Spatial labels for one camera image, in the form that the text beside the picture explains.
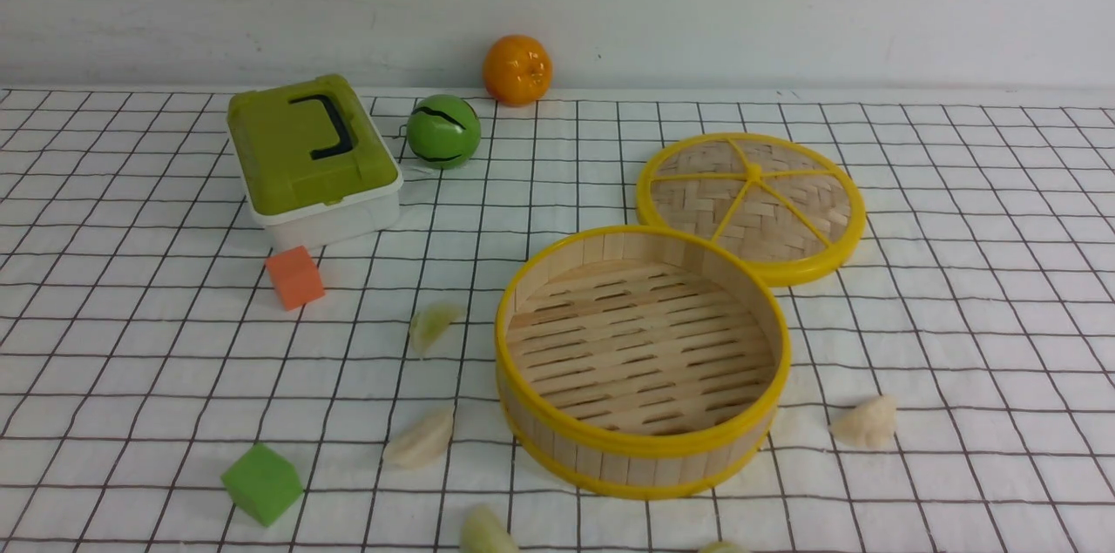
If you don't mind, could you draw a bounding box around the pale green dumpling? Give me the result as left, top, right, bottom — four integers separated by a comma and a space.
408, 300, 466, 358
459, 504, 518, 553

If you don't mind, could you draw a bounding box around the cream white dumpling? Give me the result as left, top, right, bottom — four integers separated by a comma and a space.
382, 405, 456, 469

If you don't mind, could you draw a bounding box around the pale green bottom dumpling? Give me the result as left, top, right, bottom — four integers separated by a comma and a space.
459, 504, 518, 553

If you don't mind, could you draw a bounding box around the pale dumpling bottom edge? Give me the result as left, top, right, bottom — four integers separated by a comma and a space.
698, 540, 750, 553

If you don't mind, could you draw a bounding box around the bamboo steamer tray yellow rim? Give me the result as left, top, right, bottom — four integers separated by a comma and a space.
494, 226, 792, 499

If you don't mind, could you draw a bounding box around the bamboo steamer lid yellow rim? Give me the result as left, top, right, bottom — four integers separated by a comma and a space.
636, 132, 867, 287

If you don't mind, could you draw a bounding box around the green toy watermelon ball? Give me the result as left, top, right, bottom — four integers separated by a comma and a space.
406, 94, 482, 169

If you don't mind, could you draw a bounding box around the orange toy fruit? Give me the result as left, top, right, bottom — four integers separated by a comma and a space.
482, 33, 553, 107

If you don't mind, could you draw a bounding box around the green lidded white box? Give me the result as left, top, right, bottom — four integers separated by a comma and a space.
226, 74, 403, 252

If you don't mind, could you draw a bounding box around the orange foam cube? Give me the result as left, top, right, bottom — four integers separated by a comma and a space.
264, 245, 326, 311

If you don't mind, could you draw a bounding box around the green foam cube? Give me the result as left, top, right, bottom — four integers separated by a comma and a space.
220, 442, 304, 528

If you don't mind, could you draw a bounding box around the white grid tablecloth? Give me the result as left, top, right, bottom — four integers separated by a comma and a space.
1, 85, 1114, 552

